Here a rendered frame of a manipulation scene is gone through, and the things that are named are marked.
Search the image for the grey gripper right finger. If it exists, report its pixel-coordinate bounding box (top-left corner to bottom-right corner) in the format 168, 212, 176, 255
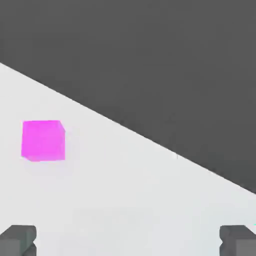
219, 224, 256, 256

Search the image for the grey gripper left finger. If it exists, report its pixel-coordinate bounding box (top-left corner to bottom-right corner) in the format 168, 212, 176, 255
0, 224, 38, 256

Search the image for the small magenta cube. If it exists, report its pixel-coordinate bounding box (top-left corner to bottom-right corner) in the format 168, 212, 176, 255
20, 119, 66, 162

